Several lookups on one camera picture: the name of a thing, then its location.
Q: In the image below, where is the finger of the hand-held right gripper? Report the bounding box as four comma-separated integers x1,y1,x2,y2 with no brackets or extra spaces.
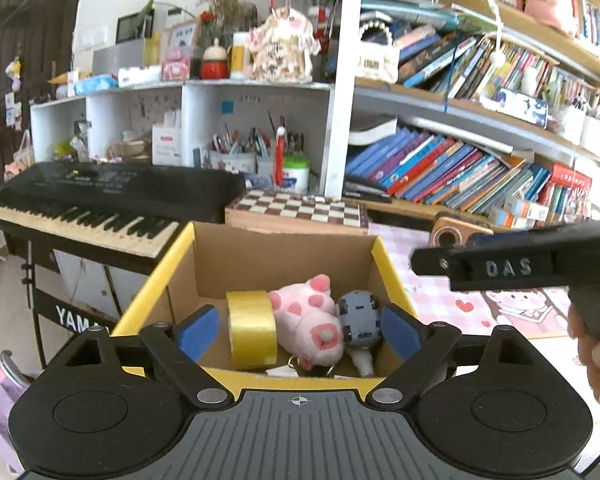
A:
411,244,468,277

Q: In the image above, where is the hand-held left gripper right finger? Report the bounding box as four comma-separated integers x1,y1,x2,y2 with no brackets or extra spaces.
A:
367,302,538,406

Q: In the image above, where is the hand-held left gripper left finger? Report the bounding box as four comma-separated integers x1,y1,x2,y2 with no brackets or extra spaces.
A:
62,305,233,406

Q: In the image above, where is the grey toy car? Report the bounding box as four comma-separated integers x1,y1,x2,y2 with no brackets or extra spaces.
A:
336,290,381,348

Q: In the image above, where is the yellow tape roll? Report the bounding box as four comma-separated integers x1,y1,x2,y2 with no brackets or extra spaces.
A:
226,290,279,372

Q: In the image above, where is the yellow cardboard box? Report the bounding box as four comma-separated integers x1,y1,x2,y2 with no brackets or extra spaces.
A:
107,220,421,392

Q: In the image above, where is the pink plush pig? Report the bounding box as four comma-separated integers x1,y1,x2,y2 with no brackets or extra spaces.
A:
269,274,343,372

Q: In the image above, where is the pink checked desktop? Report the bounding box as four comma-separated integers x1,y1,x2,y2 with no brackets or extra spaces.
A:
367,222,600,431

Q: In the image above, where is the wooden retro radio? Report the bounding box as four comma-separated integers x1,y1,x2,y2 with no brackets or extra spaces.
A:
430,211,495,248

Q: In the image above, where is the orange white carton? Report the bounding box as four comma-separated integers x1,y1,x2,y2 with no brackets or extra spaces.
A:
489,206,528,228
502,196,551,222

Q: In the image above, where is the black stapler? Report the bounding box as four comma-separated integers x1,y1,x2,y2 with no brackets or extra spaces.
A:
342,180,393,203

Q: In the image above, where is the leaning row of colourful books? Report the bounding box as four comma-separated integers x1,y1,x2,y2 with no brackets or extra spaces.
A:
342,115,593,228

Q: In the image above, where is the white drawer cabinet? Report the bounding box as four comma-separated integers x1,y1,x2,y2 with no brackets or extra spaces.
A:
55,250,146,321

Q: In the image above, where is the black keyboard stand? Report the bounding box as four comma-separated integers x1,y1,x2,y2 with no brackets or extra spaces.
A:
22,240,121,368

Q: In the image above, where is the wooden chessboard box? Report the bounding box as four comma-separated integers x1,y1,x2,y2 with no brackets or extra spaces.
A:
224,189,370,235

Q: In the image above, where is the white desk organiser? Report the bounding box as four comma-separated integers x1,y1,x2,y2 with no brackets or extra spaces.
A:
550,95,600,158

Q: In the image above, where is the white jar green lid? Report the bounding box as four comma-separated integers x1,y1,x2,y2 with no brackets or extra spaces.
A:
281,156,311,195

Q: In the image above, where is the phone with lit screen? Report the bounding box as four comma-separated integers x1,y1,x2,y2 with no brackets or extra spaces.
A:
495,87,550,125

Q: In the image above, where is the white pen holder with pens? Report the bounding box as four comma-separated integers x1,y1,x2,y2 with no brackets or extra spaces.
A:
207,125,276,176

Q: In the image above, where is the black electronic keyboard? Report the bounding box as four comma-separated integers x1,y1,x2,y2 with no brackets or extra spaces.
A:
0,161,247,260

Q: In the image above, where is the red tassel ornament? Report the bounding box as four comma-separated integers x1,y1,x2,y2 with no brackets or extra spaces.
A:
272,126,288,188

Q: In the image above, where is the white box red label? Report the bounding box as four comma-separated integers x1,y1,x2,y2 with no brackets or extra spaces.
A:
151,125,183,167

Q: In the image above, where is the row of books beside handbag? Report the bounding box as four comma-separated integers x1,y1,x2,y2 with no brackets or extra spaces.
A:
395,25,600,111

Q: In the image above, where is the white quilted pearl handbag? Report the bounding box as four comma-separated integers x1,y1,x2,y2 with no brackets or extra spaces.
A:
355,20,401,83

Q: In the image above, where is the purple pink backpack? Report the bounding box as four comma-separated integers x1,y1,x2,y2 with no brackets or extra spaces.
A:
0,351,33,478

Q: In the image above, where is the white wooden bookshelf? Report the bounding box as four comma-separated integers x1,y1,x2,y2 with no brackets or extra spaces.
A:
325,0,600,221

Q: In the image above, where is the white cubby shelf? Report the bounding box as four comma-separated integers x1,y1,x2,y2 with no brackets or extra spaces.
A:
30,80,336,196

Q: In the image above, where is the pink tote bag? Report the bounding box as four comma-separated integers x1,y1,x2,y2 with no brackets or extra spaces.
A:
4,130,35,181

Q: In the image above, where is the pink house ornament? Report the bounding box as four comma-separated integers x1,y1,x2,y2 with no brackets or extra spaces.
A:
245,7,321,83

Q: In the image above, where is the row of thin upright books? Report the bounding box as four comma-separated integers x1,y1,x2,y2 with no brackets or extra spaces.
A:
480,0,600,56

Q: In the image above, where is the flat white box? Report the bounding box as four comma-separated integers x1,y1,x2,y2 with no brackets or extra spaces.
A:
117,65,162,87

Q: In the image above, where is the red round doll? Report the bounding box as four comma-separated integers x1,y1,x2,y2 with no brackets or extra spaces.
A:
200,37,229,80

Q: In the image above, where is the pink plush toy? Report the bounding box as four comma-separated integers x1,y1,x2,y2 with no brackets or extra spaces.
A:
522,0,578,40

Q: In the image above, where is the blue tissue pack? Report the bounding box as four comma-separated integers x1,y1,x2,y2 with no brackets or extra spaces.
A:
74,74,118,96

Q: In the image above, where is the white yellow bottle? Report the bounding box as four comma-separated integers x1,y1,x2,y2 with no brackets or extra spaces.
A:
230,31,253,80

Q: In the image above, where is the white framed picture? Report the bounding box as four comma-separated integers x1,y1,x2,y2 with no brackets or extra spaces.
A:
167,20,201,51

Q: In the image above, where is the dried flower bouquet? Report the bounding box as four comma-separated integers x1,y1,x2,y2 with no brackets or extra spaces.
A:
180,0,258,48

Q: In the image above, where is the dark wooden door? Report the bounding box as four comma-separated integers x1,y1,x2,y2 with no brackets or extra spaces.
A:
0,0,88,181

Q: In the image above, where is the black picture frame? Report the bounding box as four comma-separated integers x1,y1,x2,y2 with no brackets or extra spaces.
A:
116,10,156,43

